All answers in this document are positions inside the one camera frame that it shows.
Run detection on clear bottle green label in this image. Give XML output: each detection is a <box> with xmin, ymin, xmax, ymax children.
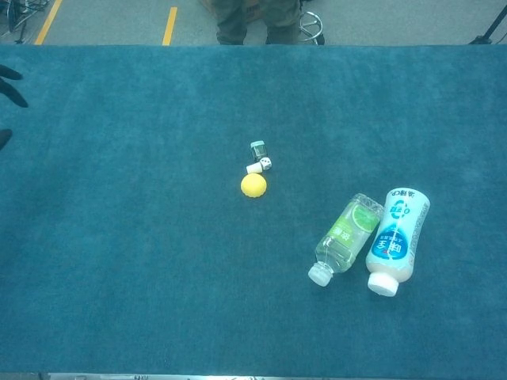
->
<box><xmin>307</xmin><ymin>192</ymin><xmax>385</xmax><ymax>287</ymax></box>

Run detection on white milky drink bottle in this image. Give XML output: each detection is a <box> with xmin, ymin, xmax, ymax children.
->
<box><xmin>364</xmin><ymin>188</ymin><xmax>432</xmax><ymax>298</ymax></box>

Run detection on yellow dome ball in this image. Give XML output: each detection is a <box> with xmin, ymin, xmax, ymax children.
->
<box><xmin>240</xmin><ymin>173</ymin><xmax>269</xmax><ymax>199</ymax></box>

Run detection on teal carpet table cover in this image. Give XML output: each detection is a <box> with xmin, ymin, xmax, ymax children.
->
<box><xmin>0</xmin><ymin>44</ymin><xmax>507</xmax><ymax>375</ymax></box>

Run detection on person legs olive trousers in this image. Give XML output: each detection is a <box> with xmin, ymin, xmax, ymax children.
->
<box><xmin>215</xmin><ymin>0</ymin><xmax>303</xmax><ymax>46</ymax></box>

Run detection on chrome stool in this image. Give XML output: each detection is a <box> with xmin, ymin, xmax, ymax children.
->
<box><xmin>299</xmin><ymin>10</ymin><xmax>327</xmax><ymax>46</ymax></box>

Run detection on long yellow floor tape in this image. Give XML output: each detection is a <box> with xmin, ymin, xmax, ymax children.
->
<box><xmin>34</xmin><ymin>0</ymin><xmax>64</xmax><ymax>46</ymax></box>

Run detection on black tripod stand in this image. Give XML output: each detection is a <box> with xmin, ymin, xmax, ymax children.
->
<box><xmin>468</xmin><ymin>0</ymin><xmax>507</xmax><ymax>46</ymax></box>

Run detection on metal frame cart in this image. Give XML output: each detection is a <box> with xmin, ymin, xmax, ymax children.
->
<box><xmin>0</xmin><ymin>0</ymin><xmax>51</xmax><ymax>44</ymax></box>

